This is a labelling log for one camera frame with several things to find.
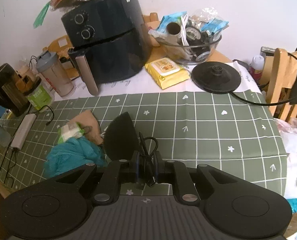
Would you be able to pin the cardboard tube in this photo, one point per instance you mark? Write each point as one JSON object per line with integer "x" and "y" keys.
{"x": 173, "y": 30}

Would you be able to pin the wooden chair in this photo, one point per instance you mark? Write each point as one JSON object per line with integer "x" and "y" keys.
{"x": 276, "y": 80}

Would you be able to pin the teal cloth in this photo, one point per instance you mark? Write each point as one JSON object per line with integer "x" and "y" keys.
{"x": 73, "y": 152}

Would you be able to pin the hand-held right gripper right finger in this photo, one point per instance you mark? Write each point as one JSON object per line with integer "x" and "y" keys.
{"x": 156, "y": 166}

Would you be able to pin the white printed tablecloth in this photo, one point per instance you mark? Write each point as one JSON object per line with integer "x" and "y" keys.
{"x": 138, "y": 87}

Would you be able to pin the black felt cloth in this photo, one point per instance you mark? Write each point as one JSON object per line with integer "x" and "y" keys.
{"x": 121, "y": 137}

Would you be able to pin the white plastic bag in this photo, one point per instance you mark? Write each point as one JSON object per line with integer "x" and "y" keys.
{"x": 296, "y": 135}

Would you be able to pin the blue snack packet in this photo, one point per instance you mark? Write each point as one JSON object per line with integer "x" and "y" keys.
{"x": 217, "y": 25}
{"x": 167, "y": 18}

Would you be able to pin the green white tissue pack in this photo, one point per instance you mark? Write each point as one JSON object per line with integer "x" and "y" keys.
{"x": 69, "y": 132}

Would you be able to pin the black air fryer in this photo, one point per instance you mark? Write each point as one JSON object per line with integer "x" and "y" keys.
{"x": 113, "y": 42}

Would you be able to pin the green label jar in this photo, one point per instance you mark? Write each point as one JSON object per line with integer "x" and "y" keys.
{"x": 39, "y": 97}

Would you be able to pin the red bottle with white cap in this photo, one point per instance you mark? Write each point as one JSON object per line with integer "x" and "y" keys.
{"x": 257, "y": 72}

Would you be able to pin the yellow wet wipes pack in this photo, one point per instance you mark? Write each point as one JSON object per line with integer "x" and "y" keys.
{"x": 167, "y": 71}

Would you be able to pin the green checked tablecloth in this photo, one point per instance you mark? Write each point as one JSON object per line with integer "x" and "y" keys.
{"x": 213, "y": 135}

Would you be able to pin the shaker bottle with grey lid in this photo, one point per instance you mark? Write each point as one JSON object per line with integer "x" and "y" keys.
{"x": 56, "y": 77}

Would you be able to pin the black kettle base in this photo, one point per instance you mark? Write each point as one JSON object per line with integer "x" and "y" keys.
{"x": 213, "y": 80}

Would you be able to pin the black electric kettle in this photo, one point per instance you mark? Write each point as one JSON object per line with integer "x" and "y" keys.
{"x": 8, "y": 90}

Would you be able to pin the yellow toy truck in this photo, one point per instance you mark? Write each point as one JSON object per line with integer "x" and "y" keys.
{"x": 26, "y": 80}

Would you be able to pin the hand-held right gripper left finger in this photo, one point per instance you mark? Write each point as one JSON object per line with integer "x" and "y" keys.
{"x": 136, "y": 165}

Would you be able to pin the white power bank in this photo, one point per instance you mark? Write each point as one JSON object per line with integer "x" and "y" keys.
{"x": 22, "y": 131}

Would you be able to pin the green paper tag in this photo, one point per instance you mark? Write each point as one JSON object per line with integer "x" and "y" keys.
{"x": 41, "y": 16}

